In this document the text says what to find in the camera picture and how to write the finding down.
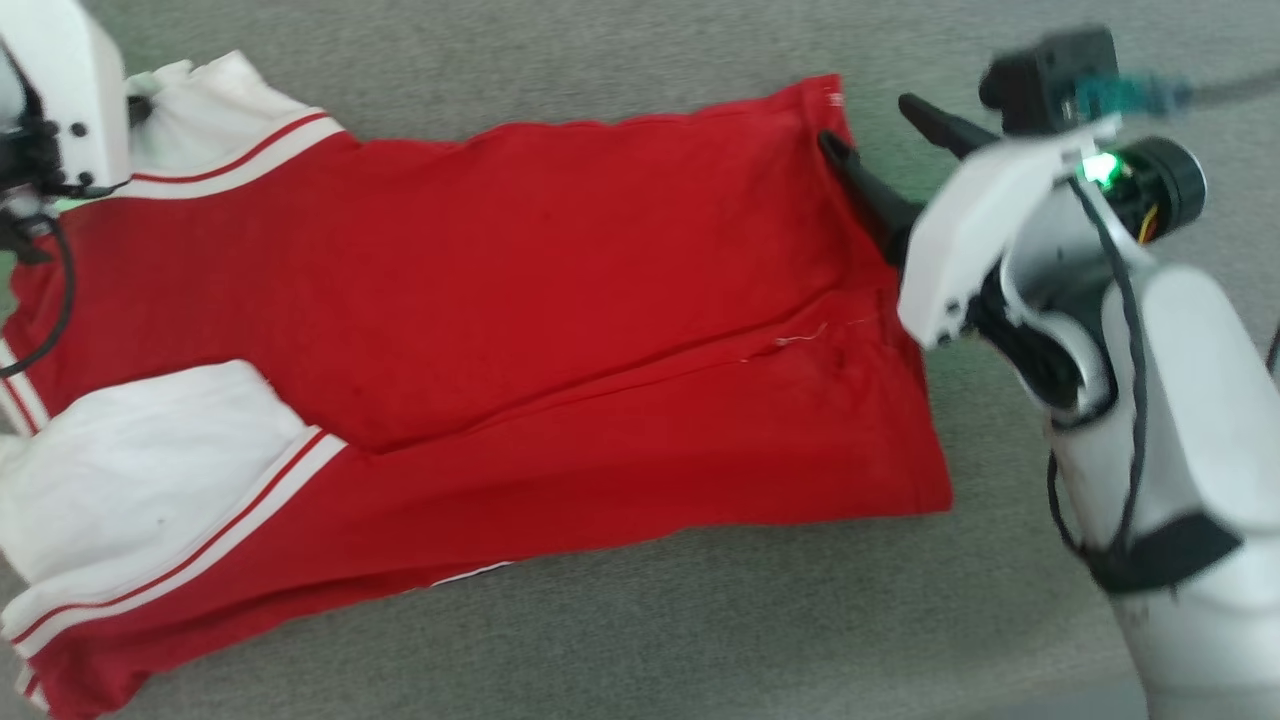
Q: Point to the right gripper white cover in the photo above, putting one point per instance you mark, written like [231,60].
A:
[980,230]

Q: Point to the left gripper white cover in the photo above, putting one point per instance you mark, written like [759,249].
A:
[70,90]

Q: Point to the red and white shirt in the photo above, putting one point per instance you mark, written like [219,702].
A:
[500,280]

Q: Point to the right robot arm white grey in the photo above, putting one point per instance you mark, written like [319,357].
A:
[1200,420]

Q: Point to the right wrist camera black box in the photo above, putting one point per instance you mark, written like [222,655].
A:
[1040,75]

